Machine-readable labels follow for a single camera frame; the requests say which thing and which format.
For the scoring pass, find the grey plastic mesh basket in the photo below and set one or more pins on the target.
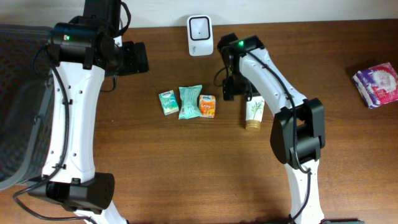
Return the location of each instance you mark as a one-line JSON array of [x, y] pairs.
[[26, 103]]

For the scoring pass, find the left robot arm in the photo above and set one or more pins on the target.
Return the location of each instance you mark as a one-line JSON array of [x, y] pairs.
[[82, 53]]

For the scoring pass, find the pink purple tissue pack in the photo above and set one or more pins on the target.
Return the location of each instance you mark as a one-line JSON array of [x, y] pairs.
[[377, 85]]

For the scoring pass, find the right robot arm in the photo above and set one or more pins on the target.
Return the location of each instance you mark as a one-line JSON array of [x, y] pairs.
[[298, 129]]

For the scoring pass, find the small orange tissue packet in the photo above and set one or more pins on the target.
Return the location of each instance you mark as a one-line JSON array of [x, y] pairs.
[[207, 106]]

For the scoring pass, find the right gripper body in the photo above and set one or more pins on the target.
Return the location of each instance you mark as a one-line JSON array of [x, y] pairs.
[[228, 88]]

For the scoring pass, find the white tube with gold cap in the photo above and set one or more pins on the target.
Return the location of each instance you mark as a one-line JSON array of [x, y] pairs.
[[254, 113]]

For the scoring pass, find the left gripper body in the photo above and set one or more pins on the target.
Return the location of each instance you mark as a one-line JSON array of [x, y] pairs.
[[123, 61]]

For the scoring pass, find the teal wet wipes packet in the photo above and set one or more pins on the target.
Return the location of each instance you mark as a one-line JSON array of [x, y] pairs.
[[189, 98]]

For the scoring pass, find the white barcode scanner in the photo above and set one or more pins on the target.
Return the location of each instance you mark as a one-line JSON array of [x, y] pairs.
[[200, 35]]

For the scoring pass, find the small green tissue packet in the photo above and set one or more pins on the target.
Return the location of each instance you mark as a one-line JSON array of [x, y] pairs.
[[168, 102]]

